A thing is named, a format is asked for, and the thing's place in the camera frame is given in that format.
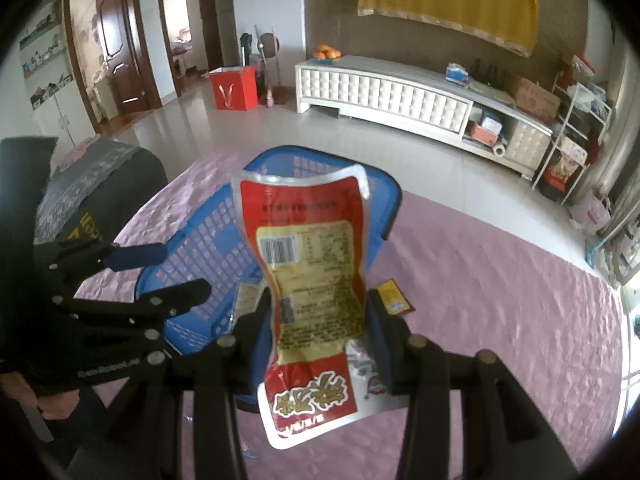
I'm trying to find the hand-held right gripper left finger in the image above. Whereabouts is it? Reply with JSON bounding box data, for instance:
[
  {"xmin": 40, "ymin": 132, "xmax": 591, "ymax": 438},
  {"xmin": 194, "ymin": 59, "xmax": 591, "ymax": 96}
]
[{"xmin": 75, "ymin": 290, "xmax": 275, "ymax": 480}]

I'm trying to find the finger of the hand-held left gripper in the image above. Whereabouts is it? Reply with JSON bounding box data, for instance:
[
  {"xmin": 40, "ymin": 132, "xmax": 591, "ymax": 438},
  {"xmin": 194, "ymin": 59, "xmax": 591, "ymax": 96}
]
[
  {"xmin": 54, "ymin": 278, "xmax": 213, "ymax": 347},
  {"xmin": 37, "ymin": 241, "xmax": 169, "ymax": 287}
]

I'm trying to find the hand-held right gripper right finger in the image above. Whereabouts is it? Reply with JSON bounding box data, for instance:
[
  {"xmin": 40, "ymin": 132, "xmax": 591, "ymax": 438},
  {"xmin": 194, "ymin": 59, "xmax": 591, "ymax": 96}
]
[{"xmin": 367, "ymin": 287, "xmax": 578, "ymax": 480}]

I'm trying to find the blue plastic basket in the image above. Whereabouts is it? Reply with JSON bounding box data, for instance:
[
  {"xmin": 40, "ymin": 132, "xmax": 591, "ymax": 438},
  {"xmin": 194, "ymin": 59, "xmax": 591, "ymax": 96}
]
[{"xmin": 135, "ymin": 145, "xmax": 403, "ymax": 413}]

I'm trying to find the red snack packet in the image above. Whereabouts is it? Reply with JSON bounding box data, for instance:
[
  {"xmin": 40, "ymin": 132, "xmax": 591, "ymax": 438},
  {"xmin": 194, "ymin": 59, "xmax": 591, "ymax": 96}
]
[{"xmin": 231, "ymin": 162, "xmax": 373, "ymax": 451}]

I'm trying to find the person's left hand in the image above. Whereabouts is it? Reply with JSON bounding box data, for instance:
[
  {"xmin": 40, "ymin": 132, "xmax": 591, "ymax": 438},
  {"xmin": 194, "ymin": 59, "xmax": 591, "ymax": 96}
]
[{"xmin": 0, "ymin": 372, "xmax": 83, "ymax": 423}]

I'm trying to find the orange-yellow snack packet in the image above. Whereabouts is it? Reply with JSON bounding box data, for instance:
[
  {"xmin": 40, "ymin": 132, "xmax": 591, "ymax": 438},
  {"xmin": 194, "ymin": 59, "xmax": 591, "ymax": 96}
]
[{"xmin": 376, "ymin": 278, "xmax": 416, "ymax": 316}]

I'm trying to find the red box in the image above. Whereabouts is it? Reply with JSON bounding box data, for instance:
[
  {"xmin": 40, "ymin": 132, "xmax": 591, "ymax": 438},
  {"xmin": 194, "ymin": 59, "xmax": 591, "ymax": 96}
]
[{"xmin": 208, "ymin": 65, "xmax": 259, "ymax": 112}]

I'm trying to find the brown wooden door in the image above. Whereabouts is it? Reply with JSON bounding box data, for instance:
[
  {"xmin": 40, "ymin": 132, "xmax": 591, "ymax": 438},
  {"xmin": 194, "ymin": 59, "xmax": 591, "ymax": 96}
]
[{"xmin": 95, "ymin": 0, "xmax": 151, "ymax": 113}]

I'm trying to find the pink box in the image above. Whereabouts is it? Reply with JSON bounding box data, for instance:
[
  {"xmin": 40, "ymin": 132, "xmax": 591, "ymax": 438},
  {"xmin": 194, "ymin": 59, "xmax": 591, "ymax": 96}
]
[{"xmin": 472, "ymin": 122, "xmax": 501, "ymax": 145}]

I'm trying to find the brown round-top stand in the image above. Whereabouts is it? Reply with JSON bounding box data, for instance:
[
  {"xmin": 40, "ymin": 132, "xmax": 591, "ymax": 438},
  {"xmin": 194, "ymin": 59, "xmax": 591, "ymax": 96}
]
[{"xmin": 239, "ymin": 25, "xmax": 282, "ymax": 106}]

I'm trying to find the pink shopping bag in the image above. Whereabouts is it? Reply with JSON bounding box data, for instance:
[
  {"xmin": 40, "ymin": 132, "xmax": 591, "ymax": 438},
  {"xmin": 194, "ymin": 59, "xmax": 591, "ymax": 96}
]
[{"xmin": 570, "ymin": 187, "xmax": 612, "ymax": 236}]

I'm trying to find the white tufted TV cabinet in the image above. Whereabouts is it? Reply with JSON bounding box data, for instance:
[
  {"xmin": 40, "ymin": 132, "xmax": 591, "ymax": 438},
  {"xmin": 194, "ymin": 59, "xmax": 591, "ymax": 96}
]
[{"xmin": 295, "ymin": 55, "xmax": 555, "ymax": 181}]

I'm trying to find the white metal rack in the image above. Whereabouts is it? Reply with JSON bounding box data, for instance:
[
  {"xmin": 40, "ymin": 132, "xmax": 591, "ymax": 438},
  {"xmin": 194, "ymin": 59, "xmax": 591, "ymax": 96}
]
[{"xmin": 532, "ymin": 80, "xmax": 613, "ymax": 206}]

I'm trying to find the cardboard box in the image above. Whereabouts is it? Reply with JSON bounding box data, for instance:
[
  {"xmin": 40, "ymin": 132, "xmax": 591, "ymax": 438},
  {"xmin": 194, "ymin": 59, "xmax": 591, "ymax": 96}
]
[{"xmin": 512, "ymin": 76, "xmax": 562, "ymax": 120}]

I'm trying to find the white wall shelf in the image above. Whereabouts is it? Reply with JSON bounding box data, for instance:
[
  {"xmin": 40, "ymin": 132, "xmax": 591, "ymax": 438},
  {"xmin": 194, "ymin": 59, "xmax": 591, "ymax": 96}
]
[{"xmin": 19, "ymin": 0, "xmax": 76, "ymax": 111}]

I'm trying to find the yellow wall cloth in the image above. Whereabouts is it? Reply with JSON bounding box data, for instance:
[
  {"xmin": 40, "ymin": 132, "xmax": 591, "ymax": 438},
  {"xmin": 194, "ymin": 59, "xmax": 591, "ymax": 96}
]
[{"xmin": 357, "ymin": 0, "xmax": 541, "ymax": 58}]

